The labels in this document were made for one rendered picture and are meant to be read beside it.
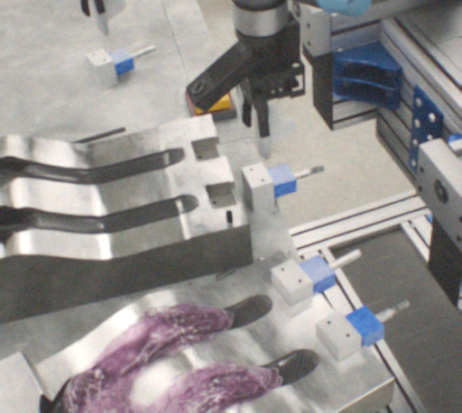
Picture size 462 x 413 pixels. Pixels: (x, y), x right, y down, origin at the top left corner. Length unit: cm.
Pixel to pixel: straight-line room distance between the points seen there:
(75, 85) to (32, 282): 56
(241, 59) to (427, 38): 40
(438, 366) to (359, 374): 82
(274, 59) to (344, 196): 136
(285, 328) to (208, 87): 34
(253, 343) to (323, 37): 58
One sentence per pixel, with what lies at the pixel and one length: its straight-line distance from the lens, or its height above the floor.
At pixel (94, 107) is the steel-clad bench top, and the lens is 165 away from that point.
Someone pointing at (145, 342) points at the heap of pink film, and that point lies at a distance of 111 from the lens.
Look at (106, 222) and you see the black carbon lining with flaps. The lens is 131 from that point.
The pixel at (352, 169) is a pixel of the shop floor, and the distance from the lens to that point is 264.
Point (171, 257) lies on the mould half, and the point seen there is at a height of 86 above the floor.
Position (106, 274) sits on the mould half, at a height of 85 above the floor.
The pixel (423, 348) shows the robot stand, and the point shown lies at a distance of 197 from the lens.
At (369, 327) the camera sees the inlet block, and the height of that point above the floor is 87.
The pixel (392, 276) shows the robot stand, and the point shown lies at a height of 21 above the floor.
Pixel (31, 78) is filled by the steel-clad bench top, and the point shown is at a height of 80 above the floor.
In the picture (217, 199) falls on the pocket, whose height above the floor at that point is 86.
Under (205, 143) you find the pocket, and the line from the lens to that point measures 141.
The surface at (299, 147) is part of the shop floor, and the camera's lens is 271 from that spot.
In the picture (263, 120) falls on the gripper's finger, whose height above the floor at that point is 100.
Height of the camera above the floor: 180
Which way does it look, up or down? 43 degrees down
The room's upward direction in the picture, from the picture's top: 6 degrees counter-clockwise
